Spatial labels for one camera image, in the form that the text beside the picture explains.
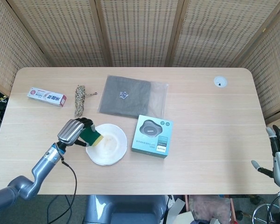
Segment yellow black rope bundle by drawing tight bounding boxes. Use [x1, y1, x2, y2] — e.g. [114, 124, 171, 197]
[73, 84, 99, 117]

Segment woven bamboo folding screen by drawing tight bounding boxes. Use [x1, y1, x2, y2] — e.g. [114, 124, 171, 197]
[0, 0, 280, 126]

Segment white red toothpaste box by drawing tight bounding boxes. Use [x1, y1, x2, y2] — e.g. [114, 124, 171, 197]
[26, 86, 68, 109]

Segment white stained plate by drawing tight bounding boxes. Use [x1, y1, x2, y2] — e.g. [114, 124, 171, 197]
[86, 123, 128, 167]

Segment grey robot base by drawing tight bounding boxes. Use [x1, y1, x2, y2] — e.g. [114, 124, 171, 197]
[83, 195, 168, 224]

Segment white round cable grommet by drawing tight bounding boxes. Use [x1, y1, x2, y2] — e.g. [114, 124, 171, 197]
[213, 76, 228, 88]

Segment chrome stool base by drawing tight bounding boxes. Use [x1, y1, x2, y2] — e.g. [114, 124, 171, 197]
[251, 202, 280, 224]

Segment teal Philips speaker box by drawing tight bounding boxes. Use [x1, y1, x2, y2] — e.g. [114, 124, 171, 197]
[131, 114, 174, 160]

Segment green yellow sponge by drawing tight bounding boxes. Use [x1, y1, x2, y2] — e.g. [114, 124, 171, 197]
[80, 126, 104, 148]

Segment beige cardboard sheet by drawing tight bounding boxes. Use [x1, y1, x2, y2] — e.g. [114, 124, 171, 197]
[162, 197, 195, 224]

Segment pink fabric bundle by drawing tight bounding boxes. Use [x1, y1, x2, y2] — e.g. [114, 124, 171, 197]
[189, 195, 232, 222]

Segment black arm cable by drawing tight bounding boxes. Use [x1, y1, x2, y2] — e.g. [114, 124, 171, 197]
[46, 156, 78, 224]

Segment grey cloth in plastic bag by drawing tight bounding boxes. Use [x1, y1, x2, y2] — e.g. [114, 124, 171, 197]
[97, 74, 170, 120]

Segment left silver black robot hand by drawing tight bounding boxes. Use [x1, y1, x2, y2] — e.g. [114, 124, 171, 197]
[57, 117, 96, 148]

